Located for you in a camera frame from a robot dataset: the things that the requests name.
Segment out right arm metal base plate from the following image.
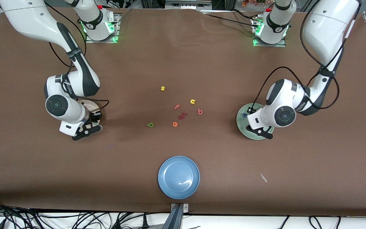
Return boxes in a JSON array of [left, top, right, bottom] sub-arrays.
[[85, 13, 120, 43]]

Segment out black base cable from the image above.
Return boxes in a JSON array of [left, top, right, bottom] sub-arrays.
[[202, 9, 258, 27]]

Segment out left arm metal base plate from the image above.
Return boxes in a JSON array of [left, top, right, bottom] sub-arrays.
[[252, 16, 287, 47]]

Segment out brown table cover sheet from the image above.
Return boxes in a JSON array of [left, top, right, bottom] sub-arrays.
[[0, 6, 366, 217]]

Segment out pale green plate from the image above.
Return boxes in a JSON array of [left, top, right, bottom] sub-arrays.
[[236, 103, 275, 141]]

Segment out orange decoration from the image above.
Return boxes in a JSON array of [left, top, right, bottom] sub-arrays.
[[242, 0, 266, 7]]

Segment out aluminium profile bar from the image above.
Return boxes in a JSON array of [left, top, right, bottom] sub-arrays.
[[162, 203, 190, 229]]

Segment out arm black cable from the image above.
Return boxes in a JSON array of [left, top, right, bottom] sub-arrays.
[[43, 0, 110, 112], [251, 6, 361, 112]]

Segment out blue plate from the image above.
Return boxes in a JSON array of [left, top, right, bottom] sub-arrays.
[[158, 156, 200, 200]]

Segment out beige brown plate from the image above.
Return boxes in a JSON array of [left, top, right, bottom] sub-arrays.
[[77, 100, 103, 120]]

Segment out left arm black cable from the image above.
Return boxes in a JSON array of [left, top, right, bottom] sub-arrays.
[[251, 6, 361, 112]]

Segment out grey metal box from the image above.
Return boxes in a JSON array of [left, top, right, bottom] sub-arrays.
[[165, 0, 213, 10]]

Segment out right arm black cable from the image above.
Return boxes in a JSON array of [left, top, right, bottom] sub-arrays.
[[43, 0, 110, 112]]

